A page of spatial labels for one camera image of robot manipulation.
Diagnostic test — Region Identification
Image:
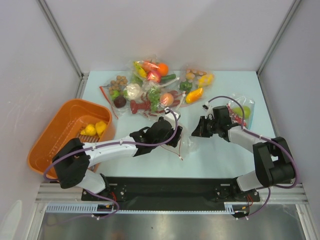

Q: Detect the zip bag with yellow fruit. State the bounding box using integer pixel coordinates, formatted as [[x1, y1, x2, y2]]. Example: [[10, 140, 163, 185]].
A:
[[161, 123, 199, 161]]

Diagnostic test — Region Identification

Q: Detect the zip bag with green pear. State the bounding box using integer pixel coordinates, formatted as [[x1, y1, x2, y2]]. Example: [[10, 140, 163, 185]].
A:
[[226, 93, 255, 129]]

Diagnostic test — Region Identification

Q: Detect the yellow fake lemon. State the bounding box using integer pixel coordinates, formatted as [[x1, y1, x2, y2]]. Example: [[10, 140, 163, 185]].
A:
[[80, 123, 97, 137]]

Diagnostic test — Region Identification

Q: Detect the yellow fake pepper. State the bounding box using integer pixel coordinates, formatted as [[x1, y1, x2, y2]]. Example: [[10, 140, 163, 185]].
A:
[[95, 121, 107, 137]]

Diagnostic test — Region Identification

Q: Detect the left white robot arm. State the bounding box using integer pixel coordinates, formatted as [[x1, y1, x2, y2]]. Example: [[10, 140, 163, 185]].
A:
[[52, 117, 183, 200]]

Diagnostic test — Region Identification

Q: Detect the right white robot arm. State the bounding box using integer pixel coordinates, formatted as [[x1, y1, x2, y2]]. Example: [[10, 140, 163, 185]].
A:
[[191, 104, 298, 201]]

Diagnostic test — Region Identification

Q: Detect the zip bag with yellow peppers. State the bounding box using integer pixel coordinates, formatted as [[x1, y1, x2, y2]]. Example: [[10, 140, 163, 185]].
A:
[[178, 64, 216, 105]]

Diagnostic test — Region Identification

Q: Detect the zip bag with lobster grapes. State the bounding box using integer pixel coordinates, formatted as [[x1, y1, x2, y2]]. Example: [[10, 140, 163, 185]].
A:
[[125, 83, 186, 118]]

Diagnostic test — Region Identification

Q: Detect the zip bag with cauliflower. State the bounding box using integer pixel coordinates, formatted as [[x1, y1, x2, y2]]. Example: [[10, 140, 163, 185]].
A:
[[99, 74, 144, 119]]

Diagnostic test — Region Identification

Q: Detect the zip bag with orange top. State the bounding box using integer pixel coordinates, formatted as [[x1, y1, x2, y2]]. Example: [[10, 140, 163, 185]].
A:
[[128, 54, 179, 87]]

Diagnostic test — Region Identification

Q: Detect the orange plastic basket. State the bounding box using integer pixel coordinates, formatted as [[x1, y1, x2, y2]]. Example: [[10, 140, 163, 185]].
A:
[[27, 99, 116, 175]]

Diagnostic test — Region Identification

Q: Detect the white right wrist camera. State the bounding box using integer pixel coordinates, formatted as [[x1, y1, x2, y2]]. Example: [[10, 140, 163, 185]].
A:
[[202, 102, 214, 120]]

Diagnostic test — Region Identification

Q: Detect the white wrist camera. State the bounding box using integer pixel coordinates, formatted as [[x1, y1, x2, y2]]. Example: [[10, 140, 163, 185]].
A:
[[202, 102, 214, 120], [164, 107, 181, 128]]

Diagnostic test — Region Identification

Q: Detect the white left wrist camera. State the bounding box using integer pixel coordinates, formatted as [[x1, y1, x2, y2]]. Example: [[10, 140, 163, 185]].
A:
[[164, 107, 181, 128]]

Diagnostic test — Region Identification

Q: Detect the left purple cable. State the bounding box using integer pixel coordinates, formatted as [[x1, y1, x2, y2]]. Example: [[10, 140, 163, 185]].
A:
[[43, 107, 179, 218]]

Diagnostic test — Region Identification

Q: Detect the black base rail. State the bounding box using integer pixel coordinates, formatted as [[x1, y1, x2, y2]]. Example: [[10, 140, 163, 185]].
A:
[[81, 175, 261, 212]]

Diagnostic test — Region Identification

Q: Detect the white cable duct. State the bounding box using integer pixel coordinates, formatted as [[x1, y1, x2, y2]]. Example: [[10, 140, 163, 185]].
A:
[[46, 201, 251, 221]]

